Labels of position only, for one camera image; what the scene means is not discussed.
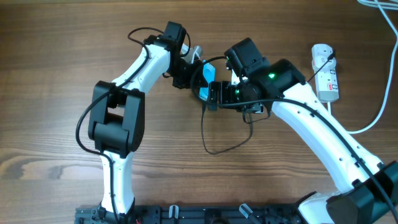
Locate white charger adapter plug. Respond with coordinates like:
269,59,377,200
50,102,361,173
312,54,336,72

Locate black charger cable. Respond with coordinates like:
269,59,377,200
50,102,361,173
200,49,336,155

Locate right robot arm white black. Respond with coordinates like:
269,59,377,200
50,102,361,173
217,38,397,223

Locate white power strip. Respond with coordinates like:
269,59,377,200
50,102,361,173
312,44,339,103

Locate white power strip cord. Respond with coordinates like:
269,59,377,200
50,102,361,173
326,0,398,135

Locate white cables at corner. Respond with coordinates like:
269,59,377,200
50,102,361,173
356,0,398,11

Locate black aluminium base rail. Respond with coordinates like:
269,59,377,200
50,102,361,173
74,203,333,224

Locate smartphone with teal screen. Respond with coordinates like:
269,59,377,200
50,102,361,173
199,63,216,101

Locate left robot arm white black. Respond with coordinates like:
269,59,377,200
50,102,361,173
85,22,206,223

